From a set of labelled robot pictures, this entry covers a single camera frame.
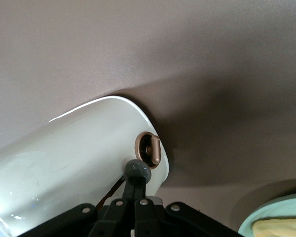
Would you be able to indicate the pale green round plate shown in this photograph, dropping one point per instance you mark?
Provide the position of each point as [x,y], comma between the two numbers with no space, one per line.
[273,205]

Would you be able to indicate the brown table mat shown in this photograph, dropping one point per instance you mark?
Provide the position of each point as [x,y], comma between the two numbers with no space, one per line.
[187,49]

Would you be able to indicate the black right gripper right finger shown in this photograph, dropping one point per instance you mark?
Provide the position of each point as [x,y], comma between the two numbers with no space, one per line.
[153,219]

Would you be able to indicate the white two-slot toaster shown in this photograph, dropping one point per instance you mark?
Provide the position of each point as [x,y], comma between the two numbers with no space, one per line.
[64,160]

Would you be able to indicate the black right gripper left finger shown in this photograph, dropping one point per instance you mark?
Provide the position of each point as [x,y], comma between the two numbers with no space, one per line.
[118,217]

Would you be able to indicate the grey toaster lever knob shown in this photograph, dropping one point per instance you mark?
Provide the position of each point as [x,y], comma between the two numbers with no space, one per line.
[138,170]

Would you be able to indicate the triangular golden pastry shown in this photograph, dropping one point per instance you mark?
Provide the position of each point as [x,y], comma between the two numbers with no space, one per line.
[281,227]

